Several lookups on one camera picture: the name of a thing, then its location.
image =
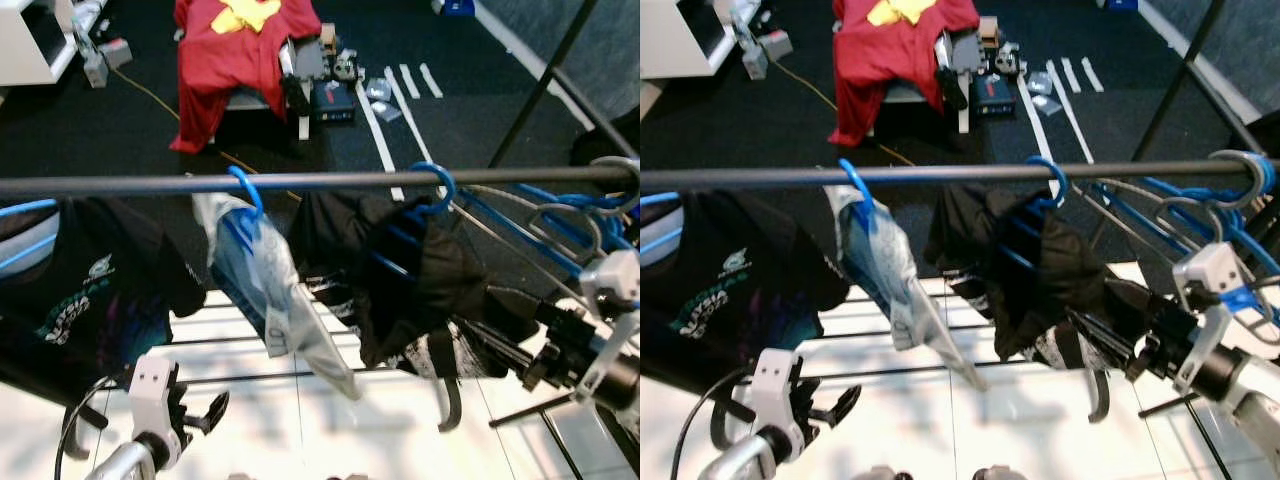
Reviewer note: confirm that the black garment with white print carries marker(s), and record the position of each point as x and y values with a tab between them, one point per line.
1020	270
400	280

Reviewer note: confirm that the short white tape strip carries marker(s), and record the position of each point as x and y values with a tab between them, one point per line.
410	82
1071	76
431	80
1092	74

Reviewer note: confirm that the clear plastic bag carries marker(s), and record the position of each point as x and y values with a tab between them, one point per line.
387	111
378	90
1045	105
1038	82

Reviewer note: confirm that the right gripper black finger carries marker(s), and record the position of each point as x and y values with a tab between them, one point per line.
1110	342
505	350

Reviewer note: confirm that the black floor mat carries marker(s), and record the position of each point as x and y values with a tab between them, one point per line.
1115	120
470	130

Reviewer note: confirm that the black clothes rack frame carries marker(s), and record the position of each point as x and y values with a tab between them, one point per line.
545	85
1180	80

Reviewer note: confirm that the white cabinet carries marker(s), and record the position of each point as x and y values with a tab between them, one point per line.
680	35
30	40

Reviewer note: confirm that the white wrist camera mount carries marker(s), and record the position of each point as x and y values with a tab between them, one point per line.
610	275
775	395
1215	270
152	400

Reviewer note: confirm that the yellow cloth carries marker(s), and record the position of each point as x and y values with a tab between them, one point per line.
248	14
900	10

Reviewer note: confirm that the grey metal clothes rail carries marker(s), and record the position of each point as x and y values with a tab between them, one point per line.
300	181
950	173

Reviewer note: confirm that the long white tape strip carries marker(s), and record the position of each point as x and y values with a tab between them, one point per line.
405	110
1068	112
378	140
1035	125

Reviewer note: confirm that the bright blue box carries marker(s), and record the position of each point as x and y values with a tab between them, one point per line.
1121	4
458	6

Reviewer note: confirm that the grey chair with white legs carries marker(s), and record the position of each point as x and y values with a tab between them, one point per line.
965	52
308	60

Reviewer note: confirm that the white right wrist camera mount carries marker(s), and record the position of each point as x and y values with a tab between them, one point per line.
610	275
1215	270

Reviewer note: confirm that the black t-shirt with teal print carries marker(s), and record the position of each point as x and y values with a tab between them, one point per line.
760	290
110	300

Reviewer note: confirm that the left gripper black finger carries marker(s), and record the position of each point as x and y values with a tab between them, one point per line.
840	406
212	412
90	416
735	410

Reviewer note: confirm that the grey power adapter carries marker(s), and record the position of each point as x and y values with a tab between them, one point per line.
765	50
105	60

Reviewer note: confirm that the small black bag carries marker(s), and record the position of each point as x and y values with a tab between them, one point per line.
951	90
296	95

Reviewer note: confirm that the dark blue carton box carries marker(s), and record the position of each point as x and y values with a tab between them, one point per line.
334	102
996	97

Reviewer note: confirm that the pale blue white garment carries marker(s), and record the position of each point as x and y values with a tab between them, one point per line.
250	270
880	265

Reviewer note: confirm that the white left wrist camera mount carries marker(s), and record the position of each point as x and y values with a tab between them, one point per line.
775	395
152	400

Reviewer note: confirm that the red t-shirt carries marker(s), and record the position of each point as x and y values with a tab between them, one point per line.
230	60
890	60

